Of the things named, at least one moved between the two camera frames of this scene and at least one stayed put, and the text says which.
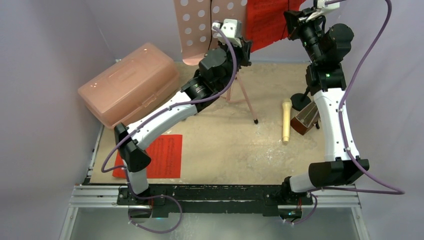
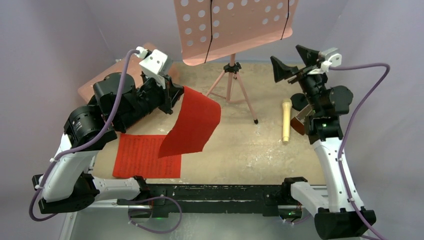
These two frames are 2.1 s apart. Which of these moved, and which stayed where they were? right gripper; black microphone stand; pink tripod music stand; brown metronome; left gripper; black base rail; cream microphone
Moved: right gripper; left gripper
Stayed: black base rail; brown metronome; black microphone stand; cream microphone; pink tripod music stand
